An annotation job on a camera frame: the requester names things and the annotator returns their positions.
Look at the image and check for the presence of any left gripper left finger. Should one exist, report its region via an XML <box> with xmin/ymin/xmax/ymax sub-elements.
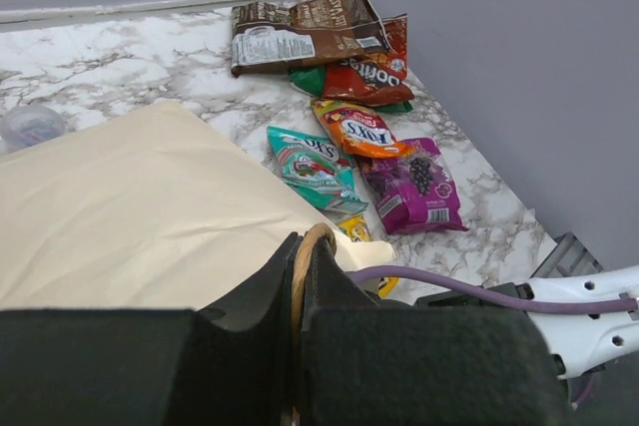
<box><xmin>1</xmin><ymin>233</ymin><xmax>302</xmax><ymax>425</ymax></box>

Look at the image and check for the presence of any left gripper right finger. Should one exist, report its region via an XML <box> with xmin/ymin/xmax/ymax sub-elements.
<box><xmin>299</xmin><ymin>238</ymin><xmax>572</xmax><ymax>425</ymax></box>

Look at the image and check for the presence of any yellow candy packet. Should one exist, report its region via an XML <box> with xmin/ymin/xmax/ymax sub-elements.
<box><xmin>337</xmin><ymin>214</ymin><xmax>398</xmax><ymax>298</ymax></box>

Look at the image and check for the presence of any beige paper bag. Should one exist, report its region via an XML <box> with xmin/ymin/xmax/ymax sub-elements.
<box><xmin>0</xmin><ymin>100</ymin><xmax>398</xmax><ymax>426</ymax></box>

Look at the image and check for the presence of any magenta snack packet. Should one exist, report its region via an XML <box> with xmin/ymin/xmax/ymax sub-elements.
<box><xmin>356</xmin><ymin>138</ymin><xmax>467</xmax><ymax>234</ymax></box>

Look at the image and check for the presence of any teal snack packet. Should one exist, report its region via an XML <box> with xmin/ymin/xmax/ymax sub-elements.
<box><xmin>267</xmin><ymin>126</ymin><xmax>367</xmax><ymax>215</ymax></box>

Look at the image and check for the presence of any orange snack packet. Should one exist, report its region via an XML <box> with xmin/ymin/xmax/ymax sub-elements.
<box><xmin>311</xmin><ymin>98</ymin><xmax>413</xmax><ymax>159</ymax></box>

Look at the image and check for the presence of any red snack packet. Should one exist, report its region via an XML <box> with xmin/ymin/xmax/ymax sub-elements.
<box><xmin>321</xmin><ymin>14</ymin><xmax>414</xmax><ymax>113</ymax></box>

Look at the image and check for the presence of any green crisps bag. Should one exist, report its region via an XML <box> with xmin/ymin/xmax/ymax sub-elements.
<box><xmin>289</xmin><ymin>66</ymin><xmax>413</xmax><ymax>113</ymax></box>

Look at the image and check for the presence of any brown snack packet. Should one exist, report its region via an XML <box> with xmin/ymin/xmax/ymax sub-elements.
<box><xmin>231</xmin><ymin>0</ymin><xmax>390</xmax><ymax>77</ymax></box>

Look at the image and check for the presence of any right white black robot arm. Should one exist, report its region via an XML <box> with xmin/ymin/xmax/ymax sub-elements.
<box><xmin>415</xmin><ymin>266</ymin><xmax>638</xmax><ymax>379</ymax></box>

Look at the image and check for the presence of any small clear plastic cup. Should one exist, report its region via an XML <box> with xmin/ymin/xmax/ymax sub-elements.
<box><xmin>1</xmin><ymin>106</ymin><xmax>66</xmax><ymax>153</ymax></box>

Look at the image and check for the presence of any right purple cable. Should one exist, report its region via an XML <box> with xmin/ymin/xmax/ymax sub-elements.
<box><xmin>346</xmin><ymin>265</ymin><xmax>639</xmax><ymax>410</ymax></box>

